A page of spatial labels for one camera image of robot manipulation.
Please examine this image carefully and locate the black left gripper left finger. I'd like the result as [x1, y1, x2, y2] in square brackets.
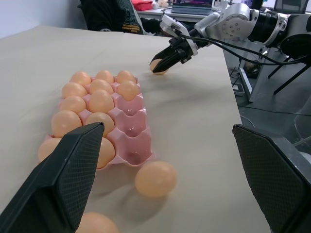
[0, 122, 105, 233]

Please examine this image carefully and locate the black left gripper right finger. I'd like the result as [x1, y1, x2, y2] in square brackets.
[232, 124, 311, 233]

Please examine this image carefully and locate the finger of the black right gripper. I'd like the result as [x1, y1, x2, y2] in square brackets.
[151, 46, 180, 64]
[152, 54, 183, 74]

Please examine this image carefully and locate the light orange egg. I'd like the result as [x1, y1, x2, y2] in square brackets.
[62, 82, 88, 99]
[75, 212, 120, 233]
[117, 80, 141, 101]
[89, 79, 114, 95]
[94, 70, 115, 84]
[135, 161, 178, 198]
[149, 58, 170, 75]
[88, 89, 115, 114]
[69, 71, 92, 87]
[116, 70, 137, 84]
[96, 137, 116, 169]
[85, 112, 116, 138]
[51, 110, 83, 138]
[38, 137, 63, 163]
[59, 95, 87, 114]

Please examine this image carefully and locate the pink plastic egg carton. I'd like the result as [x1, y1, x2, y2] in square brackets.
[43, 75, 156, 170]

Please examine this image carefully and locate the white desk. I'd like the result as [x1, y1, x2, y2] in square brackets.
[135, 7, 214, 24]

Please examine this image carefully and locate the open laptop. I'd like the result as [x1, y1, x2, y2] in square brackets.
[171, 0, 215, 16]

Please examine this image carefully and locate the red cloth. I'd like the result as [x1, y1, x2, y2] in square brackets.
[131, 0, 154, 12]

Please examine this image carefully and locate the person in black clothes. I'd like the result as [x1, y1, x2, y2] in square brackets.
[77, 0, 169, 36]

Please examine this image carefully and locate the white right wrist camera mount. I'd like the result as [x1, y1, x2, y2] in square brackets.
[159, 14, 199, 57]

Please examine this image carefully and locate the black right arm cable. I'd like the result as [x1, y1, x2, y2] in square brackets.
[176, 31, 309, 66]

